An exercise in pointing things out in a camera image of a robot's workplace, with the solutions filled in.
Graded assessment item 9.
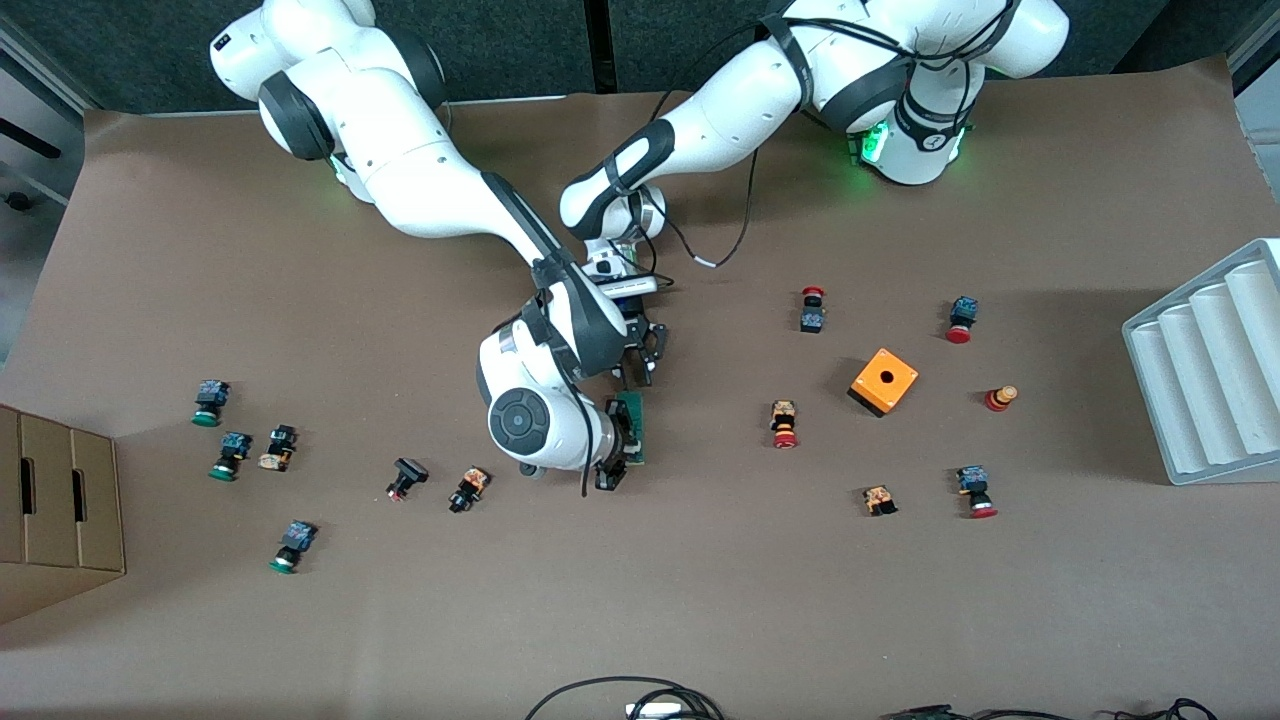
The green load switch white handle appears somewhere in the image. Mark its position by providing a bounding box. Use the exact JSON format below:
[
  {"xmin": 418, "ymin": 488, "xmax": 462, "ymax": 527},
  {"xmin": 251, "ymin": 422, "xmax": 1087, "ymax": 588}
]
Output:
[{"xmin": 612, "ymin": 390, "xmax": 648, "ymax": 467}]

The black push button orange block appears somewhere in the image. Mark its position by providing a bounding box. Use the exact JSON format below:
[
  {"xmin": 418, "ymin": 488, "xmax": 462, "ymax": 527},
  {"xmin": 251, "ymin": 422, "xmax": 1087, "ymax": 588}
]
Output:
[{"xmin": 448, "ymin": 466, "xmax": 491, "ymax": 515}]

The green push button blue block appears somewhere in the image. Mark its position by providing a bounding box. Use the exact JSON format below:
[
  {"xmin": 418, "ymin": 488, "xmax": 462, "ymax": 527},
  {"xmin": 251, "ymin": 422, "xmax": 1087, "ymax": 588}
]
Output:
[
  {"xmin": 209, "ymin": 431, "xmax": 253, "ymax": 482},
  {"xmin": 192, "ymin": 379, "xmax": 232, "ymax": 428},
  {"xmin": 268, "ymin": 520, "xmax": 319, "ymax": 575}
]

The brown cardboard box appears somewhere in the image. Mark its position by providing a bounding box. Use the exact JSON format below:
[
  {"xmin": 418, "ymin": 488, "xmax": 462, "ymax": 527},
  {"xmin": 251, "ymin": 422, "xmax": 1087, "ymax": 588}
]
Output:
[{"xmin": 0, "ymin": 403, "xmax": 127, "ymax": 627}]

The white ribbed tray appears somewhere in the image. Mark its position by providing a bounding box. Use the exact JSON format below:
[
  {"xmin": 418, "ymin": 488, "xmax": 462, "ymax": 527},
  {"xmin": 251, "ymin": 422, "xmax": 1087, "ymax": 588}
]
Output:
[{"xmin": 1121, "ymin": 237, "xmax": 1280, "ymax": 487}]

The grey cabinet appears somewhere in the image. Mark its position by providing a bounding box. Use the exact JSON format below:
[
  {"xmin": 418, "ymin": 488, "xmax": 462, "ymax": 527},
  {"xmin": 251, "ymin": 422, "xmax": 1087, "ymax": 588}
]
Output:
[{"xmin": 0, "ymin": 40, "xmax": 89, "ymax": 216}]

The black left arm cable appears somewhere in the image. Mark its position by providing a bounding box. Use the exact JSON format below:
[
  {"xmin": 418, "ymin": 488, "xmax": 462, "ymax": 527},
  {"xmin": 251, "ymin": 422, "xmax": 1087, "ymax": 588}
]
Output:
[{"xmin": 645, "ymin": 10, "xmax": 986, "ymax": 269}]

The black push button red ring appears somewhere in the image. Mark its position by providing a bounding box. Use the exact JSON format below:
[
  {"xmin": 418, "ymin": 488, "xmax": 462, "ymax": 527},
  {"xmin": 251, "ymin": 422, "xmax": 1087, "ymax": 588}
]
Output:
[{"xmin": 386, "ymin": 457, "xmax": 430, "ymax": 503}]

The black looped cable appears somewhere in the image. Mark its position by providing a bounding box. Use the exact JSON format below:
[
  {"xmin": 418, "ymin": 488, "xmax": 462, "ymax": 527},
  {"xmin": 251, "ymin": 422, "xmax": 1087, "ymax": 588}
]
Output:
[{"xmin": 525, "ymin": 677, "xmax": 726, "ymax": 720}]

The orange button enclosure box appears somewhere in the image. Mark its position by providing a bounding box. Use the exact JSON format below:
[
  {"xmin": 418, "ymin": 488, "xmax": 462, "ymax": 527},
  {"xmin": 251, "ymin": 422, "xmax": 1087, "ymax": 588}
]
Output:
[{"xmin": 848, "ymin": 347, "xmax": 919, "ymax": 419}]

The black cable with connector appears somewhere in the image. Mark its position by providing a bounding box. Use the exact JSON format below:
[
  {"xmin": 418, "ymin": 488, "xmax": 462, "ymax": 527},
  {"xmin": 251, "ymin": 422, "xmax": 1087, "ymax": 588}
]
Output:
[{"xmin": 880, "ymin": 704, "xmax": 1063, "ymax": 720}]

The thin black cable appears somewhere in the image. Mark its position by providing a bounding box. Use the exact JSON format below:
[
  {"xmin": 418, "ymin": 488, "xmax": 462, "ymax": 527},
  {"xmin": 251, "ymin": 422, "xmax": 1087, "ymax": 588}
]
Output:
[{"xmin": 1113, "ymin": 697, "xmax": 1221, "ymax": 720}]

